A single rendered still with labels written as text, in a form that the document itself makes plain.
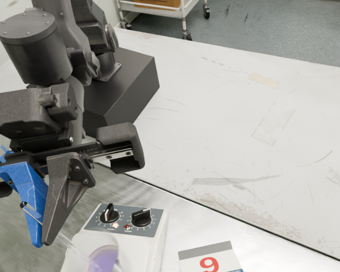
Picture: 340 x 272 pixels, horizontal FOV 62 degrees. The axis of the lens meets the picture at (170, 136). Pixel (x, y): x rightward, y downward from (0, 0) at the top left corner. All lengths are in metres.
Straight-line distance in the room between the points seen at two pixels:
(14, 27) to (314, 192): 0.52
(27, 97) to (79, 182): 0.10
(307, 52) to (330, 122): 1.81
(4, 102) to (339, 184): 0.54
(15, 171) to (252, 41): 2.38
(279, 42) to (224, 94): 1.87
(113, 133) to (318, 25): 2.63
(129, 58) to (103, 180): 0.29
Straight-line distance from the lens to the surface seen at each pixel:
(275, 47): 2.50
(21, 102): 0.27
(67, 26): 0.41
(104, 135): 0.28
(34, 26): 0.32
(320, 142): 0.66
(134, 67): 0.67
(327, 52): 2.52
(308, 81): 0.79
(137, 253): 0.43
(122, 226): 0.48
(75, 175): 0.30
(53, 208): 0.28
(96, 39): 0.57
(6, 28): 0.33
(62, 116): 0.28
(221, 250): 0.51
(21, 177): 0.30
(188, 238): 0.52
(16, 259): 0.61
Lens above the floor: 1.39
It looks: 50 degrees down
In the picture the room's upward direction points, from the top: 10 degrees counter-clockwise
